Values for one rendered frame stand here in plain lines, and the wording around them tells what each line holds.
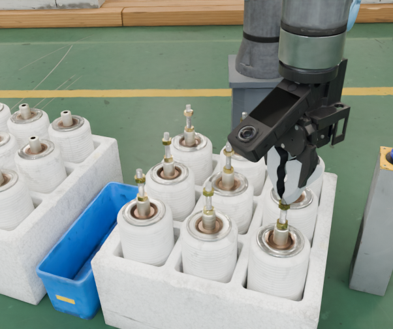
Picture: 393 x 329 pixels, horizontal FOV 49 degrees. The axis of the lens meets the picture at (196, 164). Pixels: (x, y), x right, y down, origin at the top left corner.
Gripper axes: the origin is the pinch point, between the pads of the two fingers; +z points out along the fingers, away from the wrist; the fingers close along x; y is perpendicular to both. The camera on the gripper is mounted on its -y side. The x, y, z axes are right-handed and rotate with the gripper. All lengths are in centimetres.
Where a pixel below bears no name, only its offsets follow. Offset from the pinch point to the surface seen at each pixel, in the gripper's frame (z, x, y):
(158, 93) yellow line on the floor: 35, 105, 37
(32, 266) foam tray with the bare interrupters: 25, 34, -32
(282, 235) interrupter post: 7.3, -0.9, 0.0
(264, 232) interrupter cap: 9.0, 2.4, -0.4
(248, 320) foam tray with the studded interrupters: 20.9, -2.5, -7.3
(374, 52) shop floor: 35, 81, 138
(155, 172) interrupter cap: 9.1, 27.4, -6.6
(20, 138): 13, 63, -23
